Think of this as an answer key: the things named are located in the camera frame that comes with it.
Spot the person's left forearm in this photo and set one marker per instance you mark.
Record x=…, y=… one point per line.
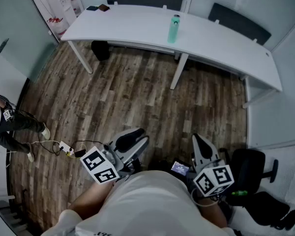
x=91, y=200

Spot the person's right forearm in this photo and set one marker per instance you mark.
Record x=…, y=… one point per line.
x=212, y=214

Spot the white water dispenser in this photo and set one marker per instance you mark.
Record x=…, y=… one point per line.
x=64, y=6

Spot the black bin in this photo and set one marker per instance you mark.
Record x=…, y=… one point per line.
x=100, y=50

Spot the green water bottle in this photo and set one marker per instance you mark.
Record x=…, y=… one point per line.
x=172, y=34

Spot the brown wallet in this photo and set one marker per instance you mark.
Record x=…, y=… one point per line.
x=104, y=8

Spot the black bag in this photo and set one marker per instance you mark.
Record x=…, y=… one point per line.
x=268, y=210

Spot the black phone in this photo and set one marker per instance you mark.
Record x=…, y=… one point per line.
x=92, y=8

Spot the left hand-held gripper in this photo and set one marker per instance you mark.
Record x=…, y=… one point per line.
x=99, y=165

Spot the person's white shirt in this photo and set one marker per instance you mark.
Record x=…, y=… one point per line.
x=147, y=205

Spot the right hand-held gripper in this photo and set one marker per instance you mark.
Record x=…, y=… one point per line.
x=215, y=179

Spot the black device with screen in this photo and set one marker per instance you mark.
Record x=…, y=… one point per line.
x=180, y=168

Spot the white desk leg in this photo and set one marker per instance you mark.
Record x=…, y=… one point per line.
x=179, y=71
x=82, y=59
x=259, y=96

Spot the black office chair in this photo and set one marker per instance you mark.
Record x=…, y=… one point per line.
x=248, y=171

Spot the red sticker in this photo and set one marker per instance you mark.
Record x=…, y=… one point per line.
x=55, y=20

